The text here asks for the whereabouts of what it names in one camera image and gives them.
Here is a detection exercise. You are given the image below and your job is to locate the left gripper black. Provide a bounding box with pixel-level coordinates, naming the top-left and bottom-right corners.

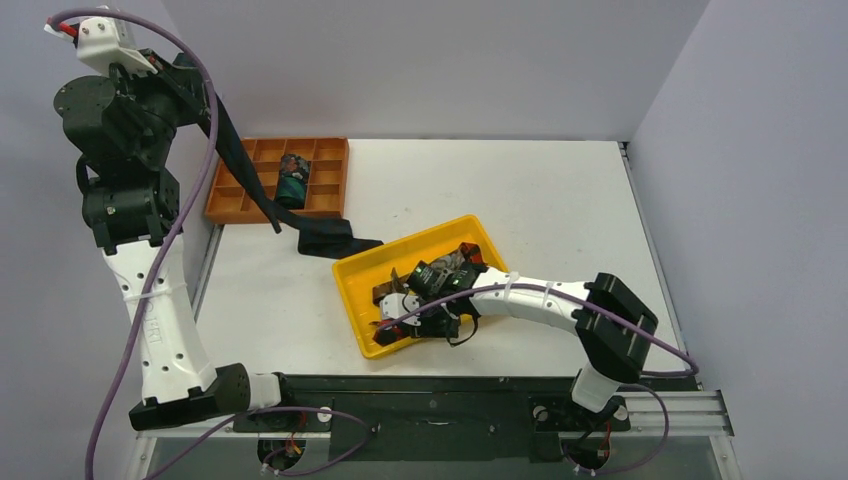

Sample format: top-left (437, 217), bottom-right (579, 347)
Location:
top-left (103, 48), bottom-right (209, 167)

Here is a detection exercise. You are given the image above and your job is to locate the yellow plastic tray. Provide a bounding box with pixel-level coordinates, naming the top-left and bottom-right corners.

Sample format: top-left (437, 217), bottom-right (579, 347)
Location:
top-left (333, 215), bottom-right (506, 360)

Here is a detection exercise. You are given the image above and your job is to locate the navy striped tie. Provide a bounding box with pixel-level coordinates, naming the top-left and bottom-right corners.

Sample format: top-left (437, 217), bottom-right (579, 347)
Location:
top-left (216, 96), bottom-right (383, 260)

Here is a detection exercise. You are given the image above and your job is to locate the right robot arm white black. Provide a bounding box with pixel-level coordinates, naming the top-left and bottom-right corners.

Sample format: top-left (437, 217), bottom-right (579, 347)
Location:
top-left (373, 260), bottom-right (658, 427)

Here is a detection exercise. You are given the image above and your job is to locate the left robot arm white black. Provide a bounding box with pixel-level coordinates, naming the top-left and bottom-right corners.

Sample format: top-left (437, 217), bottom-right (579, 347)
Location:
top-left (54, 49), bottom-right (299, 431)

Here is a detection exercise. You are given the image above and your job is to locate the orange black striped tie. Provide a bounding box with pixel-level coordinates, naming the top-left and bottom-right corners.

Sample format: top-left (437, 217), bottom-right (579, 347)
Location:
top-left (372, 242), bottom-right (488, 347)

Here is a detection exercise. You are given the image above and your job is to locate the orange wooden divider tray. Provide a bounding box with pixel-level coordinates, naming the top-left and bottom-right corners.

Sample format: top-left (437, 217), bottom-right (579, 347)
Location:
top-left (205, 137), bottom-right (349, 225)

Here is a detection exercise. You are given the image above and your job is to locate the rolled green patterned tie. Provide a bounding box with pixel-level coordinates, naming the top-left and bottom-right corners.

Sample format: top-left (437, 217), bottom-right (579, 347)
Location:
top-left (274, 153), bottom-right (310, 210)

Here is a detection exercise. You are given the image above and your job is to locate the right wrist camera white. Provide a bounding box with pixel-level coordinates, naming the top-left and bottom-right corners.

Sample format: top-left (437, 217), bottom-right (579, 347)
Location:
top-left (379, 293), bottom-right (420, 320)

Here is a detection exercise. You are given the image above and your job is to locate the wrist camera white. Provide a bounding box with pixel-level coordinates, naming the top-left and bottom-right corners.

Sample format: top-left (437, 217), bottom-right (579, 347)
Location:
top-left (379, 293), bottom-right (420, 320)
top-left (44, 14), bottom-right (157, 76)

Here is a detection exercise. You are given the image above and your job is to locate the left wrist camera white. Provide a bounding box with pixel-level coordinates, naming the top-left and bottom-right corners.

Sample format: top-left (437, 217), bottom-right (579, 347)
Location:
top-left (44, 14), bottom-right (157, 76)

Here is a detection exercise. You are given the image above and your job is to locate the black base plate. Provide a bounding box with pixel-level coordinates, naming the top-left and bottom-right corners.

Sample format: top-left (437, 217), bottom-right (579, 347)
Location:
top-left (165, 372), bottom-right (700, 464)

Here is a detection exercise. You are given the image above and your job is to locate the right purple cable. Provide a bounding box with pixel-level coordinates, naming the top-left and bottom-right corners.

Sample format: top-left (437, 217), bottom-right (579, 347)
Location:
top-left (377, 283), bottom-right (700, 477)

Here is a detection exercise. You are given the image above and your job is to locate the aluminium frame rail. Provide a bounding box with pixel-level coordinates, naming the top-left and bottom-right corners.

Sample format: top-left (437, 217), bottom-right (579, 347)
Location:
top-left (137, 389), bottom-right (734, 438)

